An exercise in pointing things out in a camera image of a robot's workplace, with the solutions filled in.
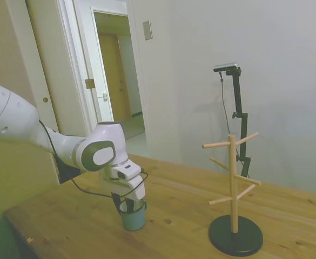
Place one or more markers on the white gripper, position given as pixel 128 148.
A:
pixel 130 189

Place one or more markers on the blue enamel mug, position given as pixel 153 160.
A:
pixel 133 219

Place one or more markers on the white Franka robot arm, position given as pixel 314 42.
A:
pixel 12 116

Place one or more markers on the wooden mug tree black base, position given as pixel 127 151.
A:
pixel 236 240

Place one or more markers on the brass door strike plate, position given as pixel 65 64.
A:
pixel 89 83

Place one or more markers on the brown wooden door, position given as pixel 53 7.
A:
pixel 111 75

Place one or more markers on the white door frame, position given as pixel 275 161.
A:
pixel 142 89

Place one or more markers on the black jointed camera stand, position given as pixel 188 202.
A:
pixel 240 108

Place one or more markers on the grey exterior camera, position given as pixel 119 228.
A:
pixel 226 67

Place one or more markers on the grey wall switch plate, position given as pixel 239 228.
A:
pixel 147 30

